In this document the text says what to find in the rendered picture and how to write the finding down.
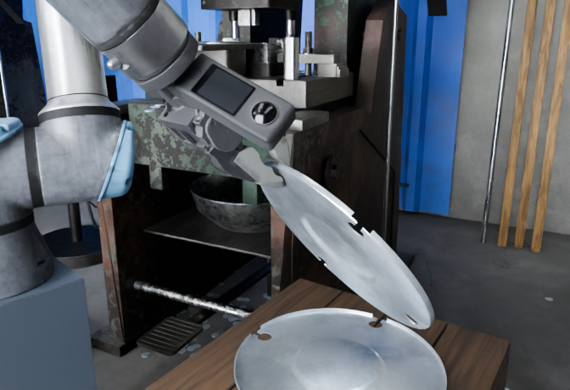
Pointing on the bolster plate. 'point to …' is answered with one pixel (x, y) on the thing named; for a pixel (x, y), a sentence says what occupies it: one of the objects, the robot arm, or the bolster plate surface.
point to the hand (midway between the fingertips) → (284, 176)
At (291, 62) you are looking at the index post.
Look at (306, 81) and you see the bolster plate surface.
